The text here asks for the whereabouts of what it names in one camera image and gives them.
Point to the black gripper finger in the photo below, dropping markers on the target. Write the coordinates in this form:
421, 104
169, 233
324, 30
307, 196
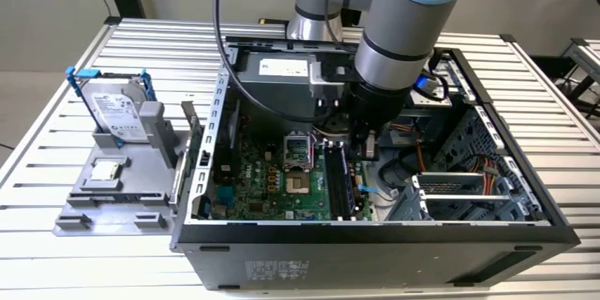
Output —
357, 143
371, 145

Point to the dark RAM stick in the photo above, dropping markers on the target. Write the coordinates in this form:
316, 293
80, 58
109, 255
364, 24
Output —
127, 196
351, 187

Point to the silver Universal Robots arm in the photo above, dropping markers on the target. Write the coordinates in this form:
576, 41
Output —
408, 33

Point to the black RAM slot bank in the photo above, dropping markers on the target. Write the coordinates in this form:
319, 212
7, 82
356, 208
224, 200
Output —
333, 180

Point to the thin metal locking lever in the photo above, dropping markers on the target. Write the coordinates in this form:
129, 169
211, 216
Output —
311, 154

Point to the CPU socket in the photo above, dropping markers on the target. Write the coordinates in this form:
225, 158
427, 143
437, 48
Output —
299, 184

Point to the grey metal disk bay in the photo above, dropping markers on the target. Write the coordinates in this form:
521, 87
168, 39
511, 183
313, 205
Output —
449, 178

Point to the grey power supply unit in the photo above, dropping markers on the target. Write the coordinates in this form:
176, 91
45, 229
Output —
281, 96

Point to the green motherboard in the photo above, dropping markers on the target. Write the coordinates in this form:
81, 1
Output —
253, 187

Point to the black open PC case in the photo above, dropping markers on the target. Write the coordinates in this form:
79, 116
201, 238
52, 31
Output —
328, 254

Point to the teal heat sink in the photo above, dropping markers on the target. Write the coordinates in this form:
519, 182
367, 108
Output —
224, 197

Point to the small black yellow block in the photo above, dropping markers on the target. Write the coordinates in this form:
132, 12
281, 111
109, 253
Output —
263, 20

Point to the metal slat side table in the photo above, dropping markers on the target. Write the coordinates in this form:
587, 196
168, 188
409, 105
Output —
581, 50

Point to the grey parts rack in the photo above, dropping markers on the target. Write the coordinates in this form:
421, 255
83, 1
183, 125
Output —
140, 180

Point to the hard disk in blue carrier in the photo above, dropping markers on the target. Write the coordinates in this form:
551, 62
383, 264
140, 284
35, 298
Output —
115, 114

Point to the silver CPU chip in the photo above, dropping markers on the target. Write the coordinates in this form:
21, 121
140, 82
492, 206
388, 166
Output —
105, 171

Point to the black camera bracket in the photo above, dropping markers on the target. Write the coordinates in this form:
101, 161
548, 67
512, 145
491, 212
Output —
337, 68

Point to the graphics card with metal bracket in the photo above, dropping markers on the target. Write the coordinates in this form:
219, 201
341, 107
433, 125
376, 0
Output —
179, 184

